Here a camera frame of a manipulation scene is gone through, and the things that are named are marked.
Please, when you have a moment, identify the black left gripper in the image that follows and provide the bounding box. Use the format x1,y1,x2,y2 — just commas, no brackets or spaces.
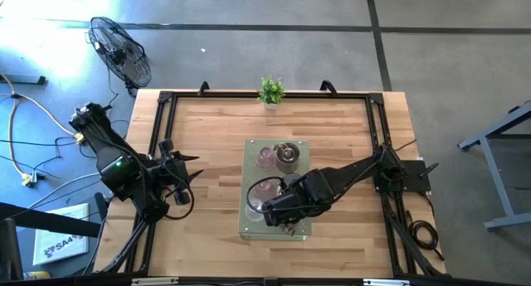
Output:
158,138,205,206

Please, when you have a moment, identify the pink glass candle holder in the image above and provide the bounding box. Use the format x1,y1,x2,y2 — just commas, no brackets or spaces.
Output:
256,147,277,171
253,178,278,202

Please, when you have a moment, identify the green perforated metal shelf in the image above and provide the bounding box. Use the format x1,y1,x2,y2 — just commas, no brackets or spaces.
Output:
238,138,313,242

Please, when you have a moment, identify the small potted green plant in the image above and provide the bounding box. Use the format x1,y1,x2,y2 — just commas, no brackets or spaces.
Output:
256,75,286,112

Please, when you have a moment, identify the black floor fan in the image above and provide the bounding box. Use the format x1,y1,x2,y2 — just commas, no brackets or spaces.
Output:
87,16,153,97

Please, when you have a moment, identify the white printed box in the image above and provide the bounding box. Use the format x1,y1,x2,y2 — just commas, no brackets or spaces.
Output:
32,202,90,266

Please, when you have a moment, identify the black floor bar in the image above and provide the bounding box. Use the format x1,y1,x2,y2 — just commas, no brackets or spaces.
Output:
0,75,46,86

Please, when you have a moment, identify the black aluminium table frame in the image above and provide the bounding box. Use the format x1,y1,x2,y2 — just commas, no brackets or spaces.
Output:
99,90,447,279

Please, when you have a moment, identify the white floor cable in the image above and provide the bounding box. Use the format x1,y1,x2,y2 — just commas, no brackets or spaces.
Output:
27,172,113,211

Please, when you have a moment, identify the silver metal bracket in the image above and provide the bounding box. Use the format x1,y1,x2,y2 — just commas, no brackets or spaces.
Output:
363,279,411,286
131,277,179,286

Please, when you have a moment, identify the coiled black cable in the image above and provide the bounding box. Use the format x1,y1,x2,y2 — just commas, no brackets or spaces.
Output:
407,211,446,262

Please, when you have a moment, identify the yellow extension cable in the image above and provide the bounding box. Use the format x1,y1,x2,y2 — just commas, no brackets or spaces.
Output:
0,72,90,187

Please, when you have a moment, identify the black floor cable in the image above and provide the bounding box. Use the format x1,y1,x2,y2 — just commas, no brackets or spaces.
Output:
0,68,140,173

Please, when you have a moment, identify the grey metal table frame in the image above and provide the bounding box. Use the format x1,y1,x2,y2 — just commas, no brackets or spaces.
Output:
457,102,531,231

